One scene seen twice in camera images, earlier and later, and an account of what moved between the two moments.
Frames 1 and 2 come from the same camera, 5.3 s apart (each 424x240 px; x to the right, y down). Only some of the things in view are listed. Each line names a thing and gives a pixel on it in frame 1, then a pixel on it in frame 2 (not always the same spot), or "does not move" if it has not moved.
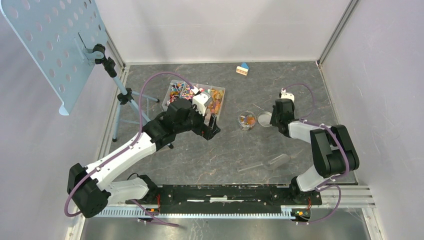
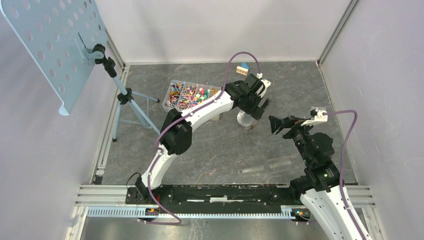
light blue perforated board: (59, 33) does not move
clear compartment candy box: (179, 90) does not move
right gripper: (272, 121) to (276, 122)
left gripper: (203, 129) to (255, 111)
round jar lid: (264, 118) to (244, 118)
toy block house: (243, 69) does not move
